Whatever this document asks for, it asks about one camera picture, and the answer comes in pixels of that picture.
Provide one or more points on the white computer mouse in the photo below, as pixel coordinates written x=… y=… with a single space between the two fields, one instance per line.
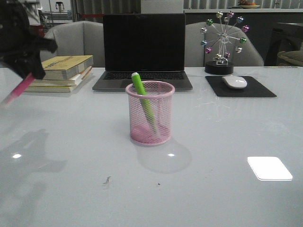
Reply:
x=234 y=82

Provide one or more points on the ferris wheel desk toy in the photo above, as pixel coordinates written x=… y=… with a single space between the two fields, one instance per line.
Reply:
x=220 y=64

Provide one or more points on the fruit bowl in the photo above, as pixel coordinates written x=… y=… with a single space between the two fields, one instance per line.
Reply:
x=245 y=4

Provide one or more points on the grey armchair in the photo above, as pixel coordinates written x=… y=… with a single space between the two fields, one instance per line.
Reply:
x=77 y=38
x=196 y=57

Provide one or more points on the middle cream book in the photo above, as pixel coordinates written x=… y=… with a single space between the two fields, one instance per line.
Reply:
x=73 y=81

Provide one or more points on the grey armchair right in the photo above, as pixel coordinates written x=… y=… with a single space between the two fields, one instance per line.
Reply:
x=196 y=57

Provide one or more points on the yellow top book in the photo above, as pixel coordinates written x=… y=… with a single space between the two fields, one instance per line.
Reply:
x=65 y=67

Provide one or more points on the pink highlighter pen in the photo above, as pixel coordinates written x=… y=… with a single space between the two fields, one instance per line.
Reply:
x=17 y=91

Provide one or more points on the white box behind laptop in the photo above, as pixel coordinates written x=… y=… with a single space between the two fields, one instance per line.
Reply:
x=162 y=6

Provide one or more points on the grey armchair left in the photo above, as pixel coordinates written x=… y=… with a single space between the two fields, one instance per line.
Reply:
x=77 y=38

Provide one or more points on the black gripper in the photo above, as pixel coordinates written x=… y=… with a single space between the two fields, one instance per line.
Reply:
x=16 y=38

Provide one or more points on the bottom yellow book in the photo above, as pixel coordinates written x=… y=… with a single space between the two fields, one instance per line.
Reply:
x=56 y=89

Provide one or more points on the black mouse pad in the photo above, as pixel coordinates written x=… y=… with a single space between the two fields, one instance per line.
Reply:
x=253 y=88

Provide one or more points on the yellow book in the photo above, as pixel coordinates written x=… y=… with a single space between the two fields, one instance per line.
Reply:
x=65 y=67
x=56 y=89

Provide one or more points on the pink mesh pen holder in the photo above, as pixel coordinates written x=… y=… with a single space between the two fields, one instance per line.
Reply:
x=160 y=96

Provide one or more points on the dark grey laptop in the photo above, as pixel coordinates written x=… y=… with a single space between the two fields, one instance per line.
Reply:
x=152 y=45

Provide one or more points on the green highlighter pen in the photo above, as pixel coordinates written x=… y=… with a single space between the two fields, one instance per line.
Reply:
x=146 y=105

